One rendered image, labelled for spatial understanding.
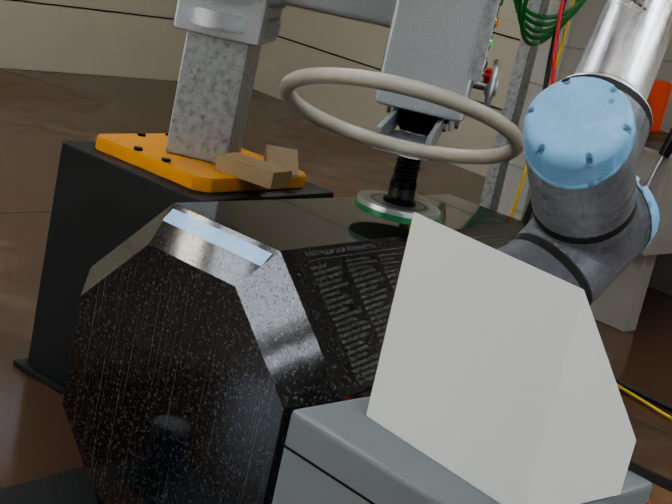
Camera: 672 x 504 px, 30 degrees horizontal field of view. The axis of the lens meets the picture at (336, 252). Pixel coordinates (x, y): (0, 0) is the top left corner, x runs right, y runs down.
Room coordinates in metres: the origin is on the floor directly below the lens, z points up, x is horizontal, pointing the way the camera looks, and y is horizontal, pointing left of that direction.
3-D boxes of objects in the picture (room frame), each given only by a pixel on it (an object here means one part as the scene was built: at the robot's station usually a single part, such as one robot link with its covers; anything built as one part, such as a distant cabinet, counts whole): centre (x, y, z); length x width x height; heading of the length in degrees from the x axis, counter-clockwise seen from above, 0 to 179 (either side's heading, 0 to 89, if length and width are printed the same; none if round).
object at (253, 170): (3.57, 0.29, 0.81); 0.20 x 0.10 x 0.05; 62
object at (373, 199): (3.09, -0.13, 0.90); 0.21 x 0.21 x 0.01
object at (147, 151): (3.76, 0.46, 0.76); 0.49 x 0.49 x 0.05; 54
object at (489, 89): (3.20, -0.26, 1.22); 0.15 x 0.10 x 0.15; 175
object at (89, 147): (3.76, 0.46, 0.37); 0.66 x 0.66 x 0.74; 54
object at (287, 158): (3.80, 0.22, 0.80); 0.20 x 0.10 x 0.05; 8
